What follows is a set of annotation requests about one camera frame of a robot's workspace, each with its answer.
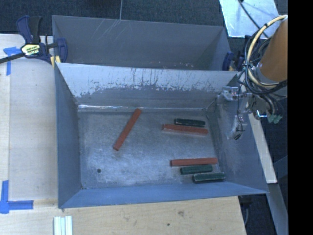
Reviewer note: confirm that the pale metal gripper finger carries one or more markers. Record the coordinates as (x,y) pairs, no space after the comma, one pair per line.
(237,128)
(230,93)

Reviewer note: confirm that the dark green flat block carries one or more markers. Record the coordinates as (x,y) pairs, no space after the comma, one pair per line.
(189,122)
(196,169)
(209,177)

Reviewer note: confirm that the red-brown flat block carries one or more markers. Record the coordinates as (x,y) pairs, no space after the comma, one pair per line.
(127,129)
(185,129)
(193,161)

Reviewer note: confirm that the grey metal bin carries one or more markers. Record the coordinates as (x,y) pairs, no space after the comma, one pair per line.
(146,141)

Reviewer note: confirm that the pale wood board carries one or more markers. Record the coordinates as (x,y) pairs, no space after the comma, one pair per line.
(31,131)

